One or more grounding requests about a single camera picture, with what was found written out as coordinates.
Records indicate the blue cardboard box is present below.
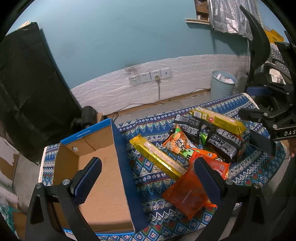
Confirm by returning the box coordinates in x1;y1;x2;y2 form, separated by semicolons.
53;118;148;233

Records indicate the red translucent snack bag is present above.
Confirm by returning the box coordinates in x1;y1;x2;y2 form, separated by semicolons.
162;158;230;220

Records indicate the white wall socket row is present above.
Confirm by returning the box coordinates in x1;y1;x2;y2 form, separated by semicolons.
128;68;171;86

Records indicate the gold snack bar right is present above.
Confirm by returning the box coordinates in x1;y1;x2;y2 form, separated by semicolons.
189;107;247;136

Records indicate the light blue waste bin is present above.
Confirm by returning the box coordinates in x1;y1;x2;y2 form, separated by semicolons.
210;70;237;100

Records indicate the orange green noodle snack bag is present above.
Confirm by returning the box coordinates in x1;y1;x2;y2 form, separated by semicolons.
163;125;219;161

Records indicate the grey power cable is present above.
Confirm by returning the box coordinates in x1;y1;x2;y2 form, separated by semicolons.
108;75;211;117

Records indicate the patterned blue tablecloth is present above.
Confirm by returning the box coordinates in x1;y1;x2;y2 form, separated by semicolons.
39;93;287;240

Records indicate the silver foil curtain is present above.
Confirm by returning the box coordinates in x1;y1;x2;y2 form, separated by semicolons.
207;0;261;40

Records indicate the black snack bag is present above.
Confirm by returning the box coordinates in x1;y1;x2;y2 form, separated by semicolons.
169;114;209;144
205;128;245;163

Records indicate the gold snack bar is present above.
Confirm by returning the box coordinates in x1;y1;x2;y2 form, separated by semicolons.
129;134;187;180
189;107;247;136

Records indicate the wooden window sill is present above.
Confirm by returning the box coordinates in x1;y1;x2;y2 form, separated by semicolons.
184;18;210;25

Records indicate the black office chair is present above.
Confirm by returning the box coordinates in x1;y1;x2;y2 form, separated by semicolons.
240;6;295;97

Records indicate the gold snack bar left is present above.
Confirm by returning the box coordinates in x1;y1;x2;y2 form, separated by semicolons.
129;134;187;180

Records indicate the yellow box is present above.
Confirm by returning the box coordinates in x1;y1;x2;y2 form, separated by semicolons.
263;26;285;44

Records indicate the black cylindrical speaker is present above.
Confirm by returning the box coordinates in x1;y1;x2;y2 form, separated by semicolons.
71;106;97;129

